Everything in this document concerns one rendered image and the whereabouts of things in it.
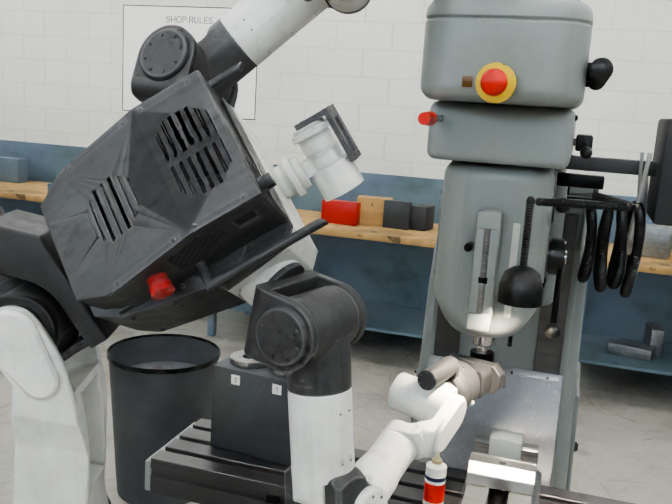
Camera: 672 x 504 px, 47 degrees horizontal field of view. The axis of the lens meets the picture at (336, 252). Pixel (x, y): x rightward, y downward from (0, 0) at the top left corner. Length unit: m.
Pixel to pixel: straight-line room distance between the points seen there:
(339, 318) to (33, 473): 0.54
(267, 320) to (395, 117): 4.86
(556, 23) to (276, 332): 0.62
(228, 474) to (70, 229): 0.75
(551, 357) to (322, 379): 0.95
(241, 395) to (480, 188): 0.68
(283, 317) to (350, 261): 5.00
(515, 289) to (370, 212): 4.14
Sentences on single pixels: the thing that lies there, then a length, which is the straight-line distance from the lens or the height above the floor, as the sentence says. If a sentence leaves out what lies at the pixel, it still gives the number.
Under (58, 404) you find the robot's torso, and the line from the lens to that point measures 1.20.
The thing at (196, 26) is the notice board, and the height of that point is 2.22.
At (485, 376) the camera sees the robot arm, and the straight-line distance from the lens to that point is 1.44.
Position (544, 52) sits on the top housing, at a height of 1.81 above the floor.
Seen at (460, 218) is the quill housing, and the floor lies 1.53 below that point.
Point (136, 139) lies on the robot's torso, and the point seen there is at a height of 1.65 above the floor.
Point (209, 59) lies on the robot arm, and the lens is 1.21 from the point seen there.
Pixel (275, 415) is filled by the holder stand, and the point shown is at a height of 1.07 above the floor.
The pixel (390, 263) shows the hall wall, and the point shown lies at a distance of 5.90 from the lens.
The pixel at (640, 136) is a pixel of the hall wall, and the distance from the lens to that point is 5.66.
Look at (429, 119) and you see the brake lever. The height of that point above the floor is 1.70.
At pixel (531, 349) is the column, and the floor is 1.17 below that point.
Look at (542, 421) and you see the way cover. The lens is 1.90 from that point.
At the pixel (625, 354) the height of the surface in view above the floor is 0.25.
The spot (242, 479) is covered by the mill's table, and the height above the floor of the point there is 0.96.
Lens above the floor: 1.72
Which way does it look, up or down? 11 degrees down
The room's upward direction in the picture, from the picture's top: 4 degrees clockwise
